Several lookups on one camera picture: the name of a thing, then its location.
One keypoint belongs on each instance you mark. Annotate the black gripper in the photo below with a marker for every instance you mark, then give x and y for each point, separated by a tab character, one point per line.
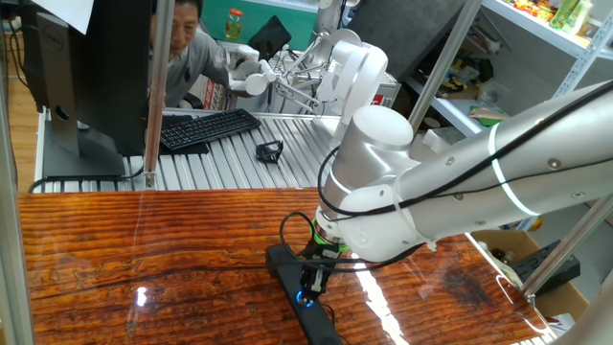
320	259

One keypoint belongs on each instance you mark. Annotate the blue-lit round volume knob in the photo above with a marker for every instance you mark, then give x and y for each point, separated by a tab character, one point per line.
302	302

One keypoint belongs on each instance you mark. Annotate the black power strip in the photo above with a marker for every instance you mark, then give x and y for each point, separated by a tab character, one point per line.
285	266

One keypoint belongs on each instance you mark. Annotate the black folding phone stand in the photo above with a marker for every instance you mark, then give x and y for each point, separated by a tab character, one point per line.
262	154

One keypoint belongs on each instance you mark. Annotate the wood-grain vinyl table mat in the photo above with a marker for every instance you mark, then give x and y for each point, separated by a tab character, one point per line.
143	249

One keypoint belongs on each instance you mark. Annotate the black computer keyboard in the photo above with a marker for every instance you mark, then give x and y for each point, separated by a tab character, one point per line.
206	128

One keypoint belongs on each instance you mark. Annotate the white power adapter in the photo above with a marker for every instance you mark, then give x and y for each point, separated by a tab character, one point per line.
436	141

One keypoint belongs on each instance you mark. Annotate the red white carton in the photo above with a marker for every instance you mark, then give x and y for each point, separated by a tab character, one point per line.
209	93

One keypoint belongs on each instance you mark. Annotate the black electronic box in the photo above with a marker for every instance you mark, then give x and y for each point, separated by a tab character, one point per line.
527	270

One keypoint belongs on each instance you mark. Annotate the black office chair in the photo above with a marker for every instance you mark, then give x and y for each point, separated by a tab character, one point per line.
194	100

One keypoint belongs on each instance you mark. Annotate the green folded cloth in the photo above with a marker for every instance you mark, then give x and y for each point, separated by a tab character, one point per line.
493	122

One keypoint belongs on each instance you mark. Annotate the beige flat item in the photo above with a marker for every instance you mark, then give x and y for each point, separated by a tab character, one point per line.
486	114

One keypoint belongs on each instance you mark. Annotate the person in grey shirt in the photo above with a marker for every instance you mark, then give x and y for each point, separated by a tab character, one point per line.
196	62

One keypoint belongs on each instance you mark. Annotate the black tablet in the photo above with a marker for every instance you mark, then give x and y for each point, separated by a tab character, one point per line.
273	33

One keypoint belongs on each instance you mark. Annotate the white red paper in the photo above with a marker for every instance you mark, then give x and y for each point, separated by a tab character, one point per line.
560	323

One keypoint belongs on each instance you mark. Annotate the yellow black tools clutter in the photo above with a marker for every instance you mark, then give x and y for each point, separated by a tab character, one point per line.
460	72

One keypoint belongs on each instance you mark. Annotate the brown cardboard box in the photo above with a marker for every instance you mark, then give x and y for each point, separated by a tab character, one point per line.
574	297

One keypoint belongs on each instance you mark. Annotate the clear plastic bag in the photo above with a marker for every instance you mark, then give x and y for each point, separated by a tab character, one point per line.
493	91

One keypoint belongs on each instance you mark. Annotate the white grey cylindrical column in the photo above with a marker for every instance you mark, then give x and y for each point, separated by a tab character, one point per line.
328	14

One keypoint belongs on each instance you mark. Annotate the glass jar with orange lid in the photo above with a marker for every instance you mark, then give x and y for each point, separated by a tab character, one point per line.
233	24

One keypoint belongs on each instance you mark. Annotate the dark grey foam panel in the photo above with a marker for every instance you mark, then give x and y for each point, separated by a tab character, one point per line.
407	29

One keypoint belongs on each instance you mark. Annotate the green partition board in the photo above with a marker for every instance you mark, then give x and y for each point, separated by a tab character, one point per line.
215	14

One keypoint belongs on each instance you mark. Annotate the black monitor with grey stand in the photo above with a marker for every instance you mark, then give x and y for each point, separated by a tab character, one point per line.
110	72

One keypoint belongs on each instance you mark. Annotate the white metal shelving unit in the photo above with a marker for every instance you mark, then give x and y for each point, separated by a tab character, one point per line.
583	60

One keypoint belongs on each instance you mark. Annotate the colourful small toys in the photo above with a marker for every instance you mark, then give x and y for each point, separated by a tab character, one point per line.
531	7

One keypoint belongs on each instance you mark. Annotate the white paper sheet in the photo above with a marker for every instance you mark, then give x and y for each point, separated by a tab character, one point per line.
67	12

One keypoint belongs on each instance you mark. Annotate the green plastic bottle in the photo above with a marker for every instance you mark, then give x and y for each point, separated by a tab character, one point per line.
565	12

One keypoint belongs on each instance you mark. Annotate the pale yellow plastic bottle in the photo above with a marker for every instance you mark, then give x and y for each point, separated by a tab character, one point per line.
582	16

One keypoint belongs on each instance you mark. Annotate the aluminium frame post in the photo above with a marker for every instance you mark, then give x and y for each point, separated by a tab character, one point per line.
450	48
9	239
549	268
158	96

